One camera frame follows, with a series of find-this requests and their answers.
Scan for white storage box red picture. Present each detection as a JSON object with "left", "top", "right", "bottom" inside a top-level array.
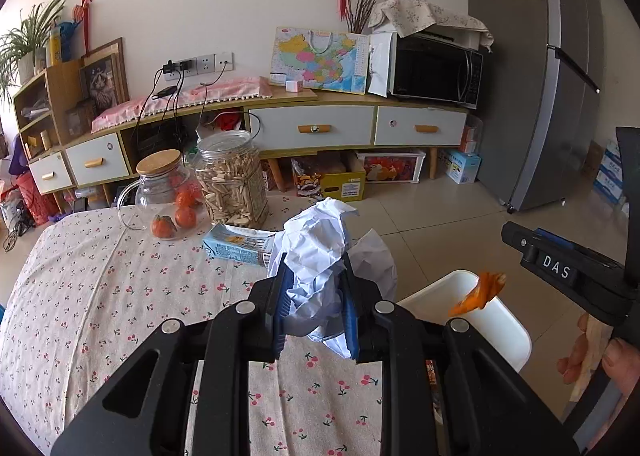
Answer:
[{"left": 356, "top": 150, "right": 427, "bottom": 185}]

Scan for wooden cabinet with white drawers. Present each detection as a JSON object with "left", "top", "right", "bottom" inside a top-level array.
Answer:
[{"left": 27, "top": 88, "right": 471, "bottom": 207}]

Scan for white paper bag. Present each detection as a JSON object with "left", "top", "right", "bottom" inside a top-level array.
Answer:
[{"left": 366, "top": 32, "right": 398, "bottom": 99}]

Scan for white plastic bin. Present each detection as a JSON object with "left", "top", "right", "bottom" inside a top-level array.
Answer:
[{"left": 397, "top": 270, "right": 532, "bottom": 377}]

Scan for orange mandarin with stem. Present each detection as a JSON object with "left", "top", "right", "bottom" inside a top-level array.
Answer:
[{"left": 151, "top": 214, "right": 178, "bottom": 239}]

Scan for yellow printed cardboard box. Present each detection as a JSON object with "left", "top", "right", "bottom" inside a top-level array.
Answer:
[{"left": 291, "top": 156, "right": 367, "bottom": 201}]

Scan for grey refrigerator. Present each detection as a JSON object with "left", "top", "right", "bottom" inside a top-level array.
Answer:
[{"left": 465, "top": 0, "right": 608, "bottom": 214}]

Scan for wide white cabinet drawer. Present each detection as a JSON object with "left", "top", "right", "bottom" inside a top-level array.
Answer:
[{"left": 250, "top": 106, "right": 376, "bottom": 151}]

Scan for bundle of dry twigs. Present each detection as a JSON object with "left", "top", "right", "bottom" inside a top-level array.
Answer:
[{"left": 347, "top": 0, "right": 396, "bottom": 34}]

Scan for white paper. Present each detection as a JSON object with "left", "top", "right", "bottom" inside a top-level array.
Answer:
[{"left": 267, "top": 197, "right": 398, "bottom": 362}]

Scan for wooden open shelf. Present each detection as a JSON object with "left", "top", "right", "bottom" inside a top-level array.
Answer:
[{"left": 12, "top": 60, "right": 86, "bottom": 161}]

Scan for black charger cable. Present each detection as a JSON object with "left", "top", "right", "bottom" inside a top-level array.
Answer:
[{"left": 135, "top": 63, "right": 186, "bottom": 127}]

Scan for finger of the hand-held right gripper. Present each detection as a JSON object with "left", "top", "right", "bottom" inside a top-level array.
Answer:
[{"left": 501, "top": 222, "right": 626, "bottom": 294}]

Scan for red mesh basket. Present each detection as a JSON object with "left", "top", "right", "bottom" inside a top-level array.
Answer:
[{"left": 12, "top": 171, "right": 61, "bottom": 227}]

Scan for glass pitcher with bamboo lid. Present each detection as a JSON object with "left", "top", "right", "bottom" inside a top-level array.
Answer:
[{"left": 116, "top": 150, "right": 211, "bottom": 241}]

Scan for small white curved drawer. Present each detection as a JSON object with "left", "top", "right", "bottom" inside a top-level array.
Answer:
[
  {"left": 65, "top": 133, "right": 126, "bottom": 187},
  {"left": 29, "top": 153, "right": 75, "bottom": 194}
]

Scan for orange white boxes stack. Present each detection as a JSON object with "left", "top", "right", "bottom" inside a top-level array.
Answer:
[{"left": 460, "top": 118, "right": 483, "bottom": 154}]

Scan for red cloth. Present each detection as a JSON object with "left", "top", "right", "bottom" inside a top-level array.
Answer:
[{"left": 212, "top": 113, "right": 246, "bottom": 131}]

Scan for white drawer with sticker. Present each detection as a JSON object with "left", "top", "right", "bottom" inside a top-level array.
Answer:
[{"left": 375, "top": 106, "right": 468, "bottom": 147}]

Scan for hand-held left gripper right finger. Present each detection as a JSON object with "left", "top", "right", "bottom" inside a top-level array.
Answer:
[{"left": 339, "top": 256, "right": 581, "bottom": 456}]

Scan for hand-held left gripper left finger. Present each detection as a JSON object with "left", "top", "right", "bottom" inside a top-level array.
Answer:
[{"left": 50, "top": 253, "right": 293, "bottom": 456}]

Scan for colourful map bag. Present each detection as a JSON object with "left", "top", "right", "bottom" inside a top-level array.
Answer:
[{"left": 269, "top": 26, "right": 371, "bottom": 95}]

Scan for brown patterned box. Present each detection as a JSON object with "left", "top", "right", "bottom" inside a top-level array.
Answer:
[{"left": 65, "top": 98, "right": 98, "bottom": 139}]

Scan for white wall socket row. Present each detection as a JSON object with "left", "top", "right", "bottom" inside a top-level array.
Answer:
[{"left": 165, "top": 52, "right": 234, "bottom": 76}]

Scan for floral dust cloth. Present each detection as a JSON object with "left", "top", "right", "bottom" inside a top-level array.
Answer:
[{"left": 367, "top": 0, "right": 495, "bottom": 52}]

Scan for purple cloth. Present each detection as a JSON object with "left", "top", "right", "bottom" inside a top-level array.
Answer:
[{"left": 7, "top": 133, "right": 31, "bottom": 177}]

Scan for pink lace trimmed cloth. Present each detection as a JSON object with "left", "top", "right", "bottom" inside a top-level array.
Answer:
[{"left": 91, "top": 76, "right": 273, "bottom": 134}]

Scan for black microwave oven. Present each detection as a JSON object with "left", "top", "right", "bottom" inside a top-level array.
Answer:
[{"left": 387, "top": 33, "right": 485, "bottom": 110}]

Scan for person's right hand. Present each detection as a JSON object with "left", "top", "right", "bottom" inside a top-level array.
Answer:
[{"left": 557, "top": 313, "right": 640, "bottom": 397}]

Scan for framed cat picture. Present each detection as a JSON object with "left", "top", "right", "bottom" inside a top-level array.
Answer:
[{"left": 80, "top": 38, "right": 130, "bottom": 109}]

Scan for green potted plant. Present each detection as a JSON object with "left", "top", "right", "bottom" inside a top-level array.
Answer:
[{"left": 0, "top": 0, "right": 73, "bottom": 101}]

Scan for orange scrap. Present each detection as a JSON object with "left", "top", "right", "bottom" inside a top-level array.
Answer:
[{"left": 448, "top": 272, "right": 507, "bottom": 317}]

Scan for blue white tissue carton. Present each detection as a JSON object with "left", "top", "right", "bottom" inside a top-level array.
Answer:
[{"left": 442, "top": 148, "right": 482, "bottom": 185}]

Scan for clear plastic seed jar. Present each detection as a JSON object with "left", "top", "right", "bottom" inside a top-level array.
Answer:
[{"left": 191, "top": 130, "right": 269, "bottom": 229}]

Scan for light blue milk carton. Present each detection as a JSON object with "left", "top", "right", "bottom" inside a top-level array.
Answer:
[{"left": 202, "top": 223, "right": 278, "bottom": 269}]

